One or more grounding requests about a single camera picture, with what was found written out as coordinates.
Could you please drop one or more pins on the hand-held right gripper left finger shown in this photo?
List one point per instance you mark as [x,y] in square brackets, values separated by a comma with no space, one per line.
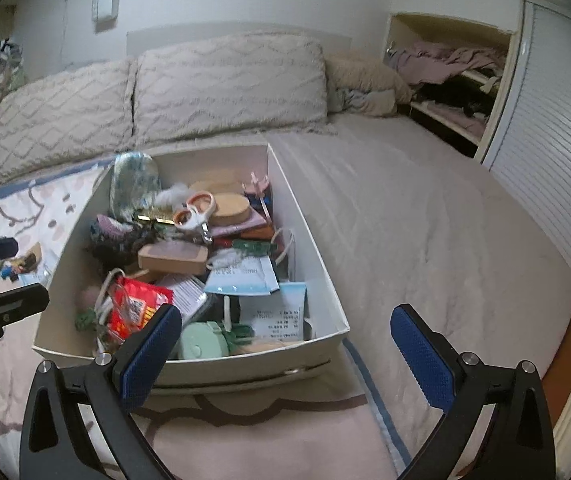
[148,360]

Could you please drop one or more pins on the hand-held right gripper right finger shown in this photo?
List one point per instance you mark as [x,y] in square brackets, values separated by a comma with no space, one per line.
[423,360]

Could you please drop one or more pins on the red snack packet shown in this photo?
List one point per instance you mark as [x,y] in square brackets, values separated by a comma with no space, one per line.
[135,310]

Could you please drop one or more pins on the green tape measure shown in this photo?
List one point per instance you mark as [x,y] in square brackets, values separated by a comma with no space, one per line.
[200,342]

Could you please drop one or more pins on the dark crochet pouch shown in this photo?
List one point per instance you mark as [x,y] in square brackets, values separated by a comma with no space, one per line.
[115,240]

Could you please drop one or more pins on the carved wooden block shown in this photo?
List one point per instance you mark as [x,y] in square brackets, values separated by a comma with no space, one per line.
[260,347]

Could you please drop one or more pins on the white shoe box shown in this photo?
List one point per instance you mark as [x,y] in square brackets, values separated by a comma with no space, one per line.
[310,270]

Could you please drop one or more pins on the face mask packet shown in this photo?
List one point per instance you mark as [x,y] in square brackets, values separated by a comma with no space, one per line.
[35,279]
[275,315]
[240,277]

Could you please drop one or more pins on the blue lighter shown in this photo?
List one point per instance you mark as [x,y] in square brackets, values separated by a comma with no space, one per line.
[11,273]

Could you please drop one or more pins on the brown card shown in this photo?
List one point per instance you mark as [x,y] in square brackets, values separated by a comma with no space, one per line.
[30,254]

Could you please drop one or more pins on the clear packet with paper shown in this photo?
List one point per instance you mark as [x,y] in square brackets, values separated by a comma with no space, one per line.
[185,295]

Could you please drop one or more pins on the green plastic clips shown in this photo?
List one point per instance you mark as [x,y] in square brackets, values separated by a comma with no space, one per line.
[240,335]

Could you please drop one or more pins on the square wooden pink-top box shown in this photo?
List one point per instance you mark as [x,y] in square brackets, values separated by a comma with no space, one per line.
[175,257]

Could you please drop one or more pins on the beige bed mattress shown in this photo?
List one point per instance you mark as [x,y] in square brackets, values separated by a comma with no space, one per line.
[415,220]

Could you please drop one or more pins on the gold black harmonica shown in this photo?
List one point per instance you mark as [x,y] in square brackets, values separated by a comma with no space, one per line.
[155,218]

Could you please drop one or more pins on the beige textured pillow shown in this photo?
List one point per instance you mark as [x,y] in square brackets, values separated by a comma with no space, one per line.
[60,115]
[230,85]

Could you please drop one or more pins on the green plastic tag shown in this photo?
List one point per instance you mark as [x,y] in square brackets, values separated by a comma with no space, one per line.
[250,248]

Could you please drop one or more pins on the blue floral tissue pack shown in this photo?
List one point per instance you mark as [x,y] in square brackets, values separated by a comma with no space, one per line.
[135,185]

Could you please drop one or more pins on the white cloth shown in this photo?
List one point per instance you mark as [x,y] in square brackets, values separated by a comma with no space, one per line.
[173,196]

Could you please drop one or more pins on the brown small box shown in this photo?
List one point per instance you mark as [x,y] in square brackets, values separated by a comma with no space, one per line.
[260,232]

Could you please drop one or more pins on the round wooden box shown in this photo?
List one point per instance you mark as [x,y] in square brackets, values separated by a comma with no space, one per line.
[233,212]

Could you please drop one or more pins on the pink notebook cover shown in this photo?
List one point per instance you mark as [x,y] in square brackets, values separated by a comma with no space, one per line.
[250,222]

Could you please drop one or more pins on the clear storage bin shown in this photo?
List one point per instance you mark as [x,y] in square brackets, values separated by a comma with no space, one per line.
[10,65]

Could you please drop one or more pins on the tan half round lid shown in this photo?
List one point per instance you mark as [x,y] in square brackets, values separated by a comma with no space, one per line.
[220,186]

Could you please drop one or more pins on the pink hair clip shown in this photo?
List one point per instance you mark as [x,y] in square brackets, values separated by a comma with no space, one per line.
[258,185]

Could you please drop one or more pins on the white shutter door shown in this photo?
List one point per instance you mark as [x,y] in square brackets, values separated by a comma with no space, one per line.
[550,135]

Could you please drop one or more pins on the alcove shelf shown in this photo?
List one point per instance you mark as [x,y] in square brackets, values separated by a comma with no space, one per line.
[495,110]

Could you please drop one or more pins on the dark clothes pile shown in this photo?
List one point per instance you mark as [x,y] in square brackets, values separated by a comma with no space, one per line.
[450,97]

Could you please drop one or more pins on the beige fluffy cushion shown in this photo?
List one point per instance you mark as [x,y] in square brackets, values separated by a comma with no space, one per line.
[365,75]

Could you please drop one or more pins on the pink clothes pile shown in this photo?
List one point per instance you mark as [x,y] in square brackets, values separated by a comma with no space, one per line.
[445,62]

